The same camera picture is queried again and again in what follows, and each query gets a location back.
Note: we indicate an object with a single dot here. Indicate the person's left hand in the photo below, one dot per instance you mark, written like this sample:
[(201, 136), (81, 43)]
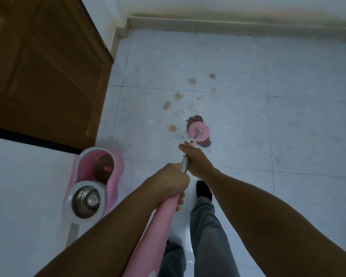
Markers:
[(168, 180)]

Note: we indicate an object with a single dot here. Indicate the person's right hand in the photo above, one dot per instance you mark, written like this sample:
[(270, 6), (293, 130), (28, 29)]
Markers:
[(199, 162)]

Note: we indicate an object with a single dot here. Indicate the person's left fingers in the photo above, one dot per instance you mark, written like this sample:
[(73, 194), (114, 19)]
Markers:
[(180, 202)]

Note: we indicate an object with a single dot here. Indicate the person's right thumb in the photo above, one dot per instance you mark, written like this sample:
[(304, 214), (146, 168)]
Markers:
[(186, 147)]

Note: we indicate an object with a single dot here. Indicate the pink spin mop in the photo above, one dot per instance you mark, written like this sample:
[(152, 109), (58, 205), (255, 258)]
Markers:
[(160, 230)]

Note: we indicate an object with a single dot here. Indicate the person's left forearm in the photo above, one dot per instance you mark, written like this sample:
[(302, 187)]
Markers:
[(103, 233)]

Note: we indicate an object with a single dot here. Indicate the person's right forearm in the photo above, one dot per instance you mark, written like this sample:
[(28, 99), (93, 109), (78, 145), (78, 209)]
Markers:
[(271, 225)]

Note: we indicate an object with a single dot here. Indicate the black sock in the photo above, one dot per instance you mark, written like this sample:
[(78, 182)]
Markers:
[(204, 190)]

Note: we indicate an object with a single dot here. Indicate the grey trousers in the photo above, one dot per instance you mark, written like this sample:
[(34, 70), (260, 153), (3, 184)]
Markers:
[(207, 236)]

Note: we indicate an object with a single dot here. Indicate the pink mop bucket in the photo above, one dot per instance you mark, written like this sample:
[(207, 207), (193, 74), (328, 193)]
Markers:
[(88, 193)]

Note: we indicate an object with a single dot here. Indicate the brown wooden door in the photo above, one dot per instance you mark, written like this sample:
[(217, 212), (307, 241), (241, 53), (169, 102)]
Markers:
[(43, 72)]

